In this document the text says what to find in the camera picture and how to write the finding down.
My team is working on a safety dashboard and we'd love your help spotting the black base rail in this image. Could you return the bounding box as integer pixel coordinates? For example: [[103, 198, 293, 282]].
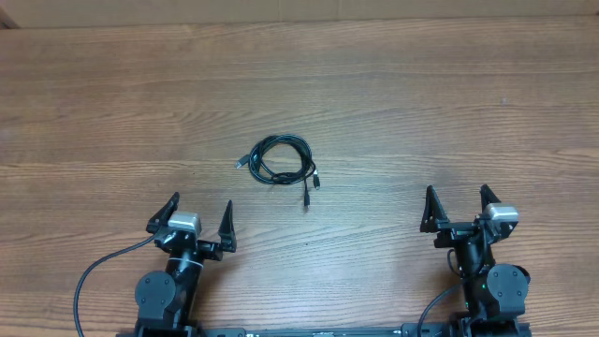
[[116, 321, 533, 337]]

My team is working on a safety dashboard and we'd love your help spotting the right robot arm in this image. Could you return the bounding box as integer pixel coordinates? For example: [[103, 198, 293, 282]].
[[413, 184, 532, 337]]

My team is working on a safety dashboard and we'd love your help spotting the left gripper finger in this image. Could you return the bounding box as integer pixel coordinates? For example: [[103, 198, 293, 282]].
[[218, 200, 237, 253], [146, 192, 180, 234]]

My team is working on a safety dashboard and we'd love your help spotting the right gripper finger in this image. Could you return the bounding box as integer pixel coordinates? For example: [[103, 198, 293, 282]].
[[479, 184, 501, 212], [419, 185, 449, 233]]

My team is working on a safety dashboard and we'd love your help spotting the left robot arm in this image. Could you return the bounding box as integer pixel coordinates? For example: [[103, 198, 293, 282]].
[[134, 193, 237, 337]]

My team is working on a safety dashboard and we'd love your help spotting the black USB-A cable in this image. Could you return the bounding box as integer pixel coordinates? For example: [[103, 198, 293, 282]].
[[235, 134, 318, 186]]

